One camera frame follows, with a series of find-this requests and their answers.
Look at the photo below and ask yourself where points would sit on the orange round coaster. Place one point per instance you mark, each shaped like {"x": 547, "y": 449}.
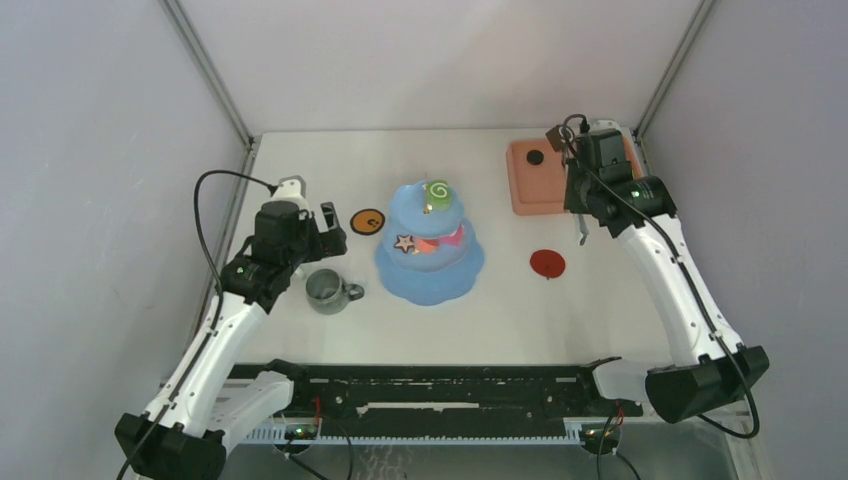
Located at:
{"x": 367, "y": 222}

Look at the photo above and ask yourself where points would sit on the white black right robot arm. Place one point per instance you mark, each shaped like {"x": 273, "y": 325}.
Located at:
{"x": 711, "y": 366}

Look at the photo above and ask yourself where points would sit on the black round cookie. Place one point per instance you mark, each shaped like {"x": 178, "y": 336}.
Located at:
{"x": 535, "y": 157}

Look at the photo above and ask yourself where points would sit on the red round coaster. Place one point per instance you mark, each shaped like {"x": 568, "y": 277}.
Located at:
{"x": 547, "y": 263}

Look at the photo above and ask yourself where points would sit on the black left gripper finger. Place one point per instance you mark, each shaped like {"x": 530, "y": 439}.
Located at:
{"x": 331, "y": 220}
{"x": 334, "y": 244}

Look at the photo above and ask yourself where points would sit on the brown swirl roll cake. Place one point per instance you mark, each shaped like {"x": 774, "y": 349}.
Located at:
{"x": 559, "y": 138}

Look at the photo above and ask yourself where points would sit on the white speckled mug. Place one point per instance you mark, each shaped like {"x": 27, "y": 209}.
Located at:
{"x": 300, "y": 274}

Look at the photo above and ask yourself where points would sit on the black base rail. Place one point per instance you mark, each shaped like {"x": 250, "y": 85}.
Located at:
{"x": 371, "y": 403}

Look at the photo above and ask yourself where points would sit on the magenta swirl roll cake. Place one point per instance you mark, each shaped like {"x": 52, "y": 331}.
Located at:
{"x": 454, "y": 239}

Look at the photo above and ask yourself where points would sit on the white star cookie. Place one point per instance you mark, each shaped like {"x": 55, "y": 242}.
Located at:
{"x": 405, "y": 243}

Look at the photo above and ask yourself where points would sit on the pink cake slice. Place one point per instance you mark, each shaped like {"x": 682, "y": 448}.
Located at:
{"x": 425, "y": 246}

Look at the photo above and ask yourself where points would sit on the blue three-tier cake stand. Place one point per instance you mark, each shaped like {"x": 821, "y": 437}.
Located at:
{"x": 427, "y": 279}

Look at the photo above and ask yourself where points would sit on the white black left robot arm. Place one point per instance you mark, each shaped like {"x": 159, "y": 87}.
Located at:
{"x": 175, "y": 436}

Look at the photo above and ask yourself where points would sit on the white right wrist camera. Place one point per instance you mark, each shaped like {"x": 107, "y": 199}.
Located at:
{"x": 604, "y": 124}

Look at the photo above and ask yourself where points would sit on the dark green glazed mug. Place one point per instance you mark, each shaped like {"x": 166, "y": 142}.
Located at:
{"x": 328, "y": 293}

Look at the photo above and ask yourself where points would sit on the pink rectangular tray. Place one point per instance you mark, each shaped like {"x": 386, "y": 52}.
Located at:
{"x": 535, "y": 190}

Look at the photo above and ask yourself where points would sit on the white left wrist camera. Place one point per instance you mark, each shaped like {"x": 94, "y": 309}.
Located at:
{"x": 292, "y": 189}

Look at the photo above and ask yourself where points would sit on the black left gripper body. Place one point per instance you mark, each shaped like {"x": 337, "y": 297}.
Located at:
{"x": 309, "y": 246}

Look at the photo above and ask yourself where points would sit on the green swirl roll cake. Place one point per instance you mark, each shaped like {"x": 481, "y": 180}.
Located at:
{"x": 438, "y": 195}

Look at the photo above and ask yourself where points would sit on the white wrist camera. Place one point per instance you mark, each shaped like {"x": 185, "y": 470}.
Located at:
{"x": 292, "y": 189}
{"x": 604, "y": 124}

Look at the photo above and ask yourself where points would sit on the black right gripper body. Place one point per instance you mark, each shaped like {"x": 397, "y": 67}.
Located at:
{"x": 578, "y": 189}

